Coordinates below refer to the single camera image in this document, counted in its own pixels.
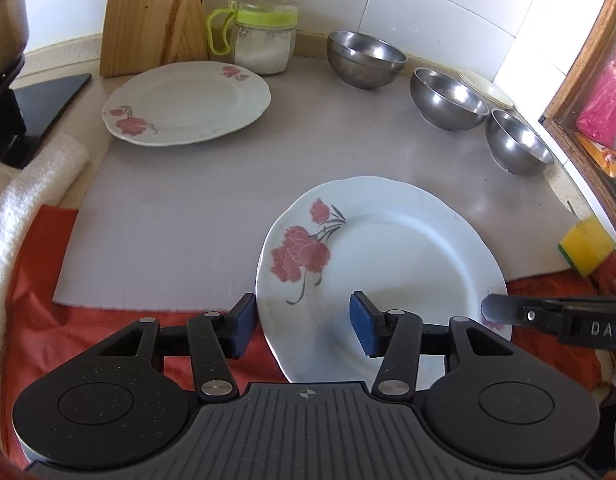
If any white towel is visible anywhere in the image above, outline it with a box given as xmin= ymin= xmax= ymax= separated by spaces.
xmin=0 ymin=132 xmax=91 ymax=411

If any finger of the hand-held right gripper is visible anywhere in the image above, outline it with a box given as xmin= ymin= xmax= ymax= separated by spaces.
xmin=480 ymin=294 xmax=616 ymax=352

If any white floral plate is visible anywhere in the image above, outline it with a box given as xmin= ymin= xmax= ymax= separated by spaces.
xmin=255 ymin=176 xmax=514 ymax=386
xmin=102 ymin=61 xmax=272 ymax=148

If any wooden window frame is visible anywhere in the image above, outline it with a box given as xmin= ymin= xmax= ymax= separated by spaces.
xmin=538 ymin=0 xmax=616 ymax=228

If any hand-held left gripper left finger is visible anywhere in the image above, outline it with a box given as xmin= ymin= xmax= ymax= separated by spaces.
xmin=95 ymin=292 xmax=259 ymax=403

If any black stove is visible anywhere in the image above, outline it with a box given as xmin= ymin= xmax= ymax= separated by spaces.
xmin=0 ymin=55 xmax=92 ymax=167

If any steel cooking pot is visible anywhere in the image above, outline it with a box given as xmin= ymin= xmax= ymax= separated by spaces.
xmin=0 ymin=0 xmax=31 ymax=83

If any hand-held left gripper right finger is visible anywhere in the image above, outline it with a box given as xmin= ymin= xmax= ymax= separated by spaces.
xmin=349 ymin=290 xmax=526 ymax=403

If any yellow sponge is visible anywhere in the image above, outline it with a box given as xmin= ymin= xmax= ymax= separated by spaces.
xmin=558 ymin=215 xmax=616 ymax=278

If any grey mat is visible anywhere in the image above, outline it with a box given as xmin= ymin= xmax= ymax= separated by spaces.
xmin=52 ymin=55 xmax=574 ymax=313

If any red cloth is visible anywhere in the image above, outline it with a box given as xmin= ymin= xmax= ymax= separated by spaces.
xmin=0 ymin=205 xmax=614 ymax=471

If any stainless steel bowl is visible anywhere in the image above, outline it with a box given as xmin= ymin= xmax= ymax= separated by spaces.
xmin=409 ymin=67 xmax=490 ymax=132
xmin=327 ymin=30 xmax=407 ymax=90
xmin=484 ymin=108 xmax=555 ymax=177

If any cream plastic bowl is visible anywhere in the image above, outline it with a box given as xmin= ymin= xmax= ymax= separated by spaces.
xmin=460 ymin=77 xmax=516 ymax=111
xmin=458 ymin=70 xmax=514 ymax=106

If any orange packet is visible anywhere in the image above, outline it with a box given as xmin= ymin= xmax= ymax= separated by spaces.
xmin=585 ymin=137 xmax=616 ymax=178

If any pink plastic bag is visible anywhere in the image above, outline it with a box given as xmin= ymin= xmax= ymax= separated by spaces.
xmin=575 ymin=45 xmax=616 ymax=146

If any glass jar with green lid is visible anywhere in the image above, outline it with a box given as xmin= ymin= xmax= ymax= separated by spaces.
xmin=206 ymin=0 xmax=299 ymax=77

